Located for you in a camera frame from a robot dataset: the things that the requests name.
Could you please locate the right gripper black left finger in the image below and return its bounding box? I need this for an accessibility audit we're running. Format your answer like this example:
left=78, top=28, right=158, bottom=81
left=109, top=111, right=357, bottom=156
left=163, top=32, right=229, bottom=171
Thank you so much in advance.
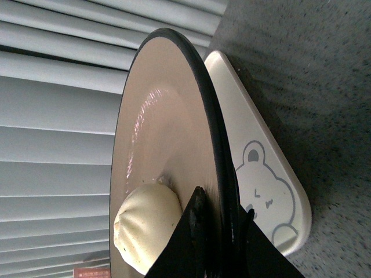
left=146, top=187, right=206, bottom=278

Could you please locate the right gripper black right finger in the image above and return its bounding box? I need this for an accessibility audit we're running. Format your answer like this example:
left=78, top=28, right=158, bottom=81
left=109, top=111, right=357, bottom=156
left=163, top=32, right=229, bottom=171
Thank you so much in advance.
left=242, top=209, right=303, bottom=278

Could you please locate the white steamed bun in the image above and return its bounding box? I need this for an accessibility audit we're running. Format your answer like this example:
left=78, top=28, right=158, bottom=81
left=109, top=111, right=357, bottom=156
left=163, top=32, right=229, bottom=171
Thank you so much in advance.
left=113, top=184, right=182, bottom=275

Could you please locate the beige plate with black rim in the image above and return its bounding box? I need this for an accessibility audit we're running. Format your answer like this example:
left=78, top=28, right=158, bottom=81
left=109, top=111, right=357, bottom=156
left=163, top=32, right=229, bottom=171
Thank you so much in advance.
left=109, top=28, right=239, bottom=277

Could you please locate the cream bear-print tray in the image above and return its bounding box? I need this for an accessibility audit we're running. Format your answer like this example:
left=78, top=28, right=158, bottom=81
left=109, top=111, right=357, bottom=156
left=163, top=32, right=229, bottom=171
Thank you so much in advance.
left=205, top=51, right=312, bottom=257

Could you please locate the grey pleated curtain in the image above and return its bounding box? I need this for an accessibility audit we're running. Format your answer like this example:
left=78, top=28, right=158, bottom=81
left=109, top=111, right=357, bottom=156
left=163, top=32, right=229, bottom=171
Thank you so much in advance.
left=1, top=1, right=228, bottom=277

